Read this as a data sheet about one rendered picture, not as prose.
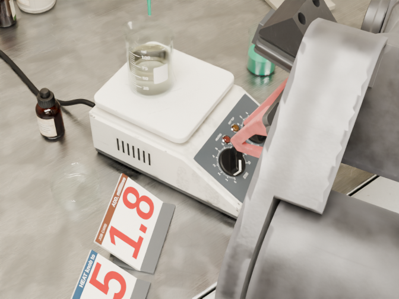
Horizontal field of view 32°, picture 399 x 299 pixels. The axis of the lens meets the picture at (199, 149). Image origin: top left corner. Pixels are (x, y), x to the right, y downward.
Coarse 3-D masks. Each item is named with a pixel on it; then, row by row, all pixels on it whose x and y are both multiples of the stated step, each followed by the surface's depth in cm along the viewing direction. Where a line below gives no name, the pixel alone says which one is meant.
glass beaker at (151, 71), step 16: (128, 32) 73; (144, 32) 74; (160, 32) 74; (128, 48) 71; (144, 48) 70; (160, 48) 70; (128, 64) 74; (144, 64) 72; (160, 64) 72; (144, 80) 73; (160, 80) 74; (144, 96) 75; (160, 96) 75
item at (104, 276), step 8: (96, 264) 68; (104, 264) 68; (96, 272) 68; (104, 272) 68; (112, 272) 69; (120, 272) 69; (88, 280) 67; (96, 280) 67; (104, 280) 68; (112, 280) 68; (120, 280) 69; (128, 280) 70; (88, 288) 66; (96, 288) 67; (104, 288) 67; (112, 288) 68; (120, 288) 69; (88, 296) 66; (96, 296) 66; (104, 296) 67; (112, 296) 68; (120, 296) 68
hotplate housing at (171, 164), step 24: (240, 96) 79; (96, 120) 77; (120, 120) 76; (216, 120) 76; (96, 144) 80; (120, 144) 77; (144, 144) 75; (168, 144) 74; (192, 144) 74; (144, 168) 78; (168, 168) 75; (192, 168) 73; (192, 192) 76; (216, 192) 74
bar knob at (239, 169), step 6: (228, 150) 75; (234, 150) 74; (222, 156) 74; (228, 156) 75; (234, 156) 74; (240, 156) 74; (222, 162) 74; (228, 162) 74; (234, 162) 74; (240, 162) 73; (222, 168) 74; (228, 168) 74; (234, 168) 73; (240, 168) 73; (228, 174) 74; (234, 174) 74
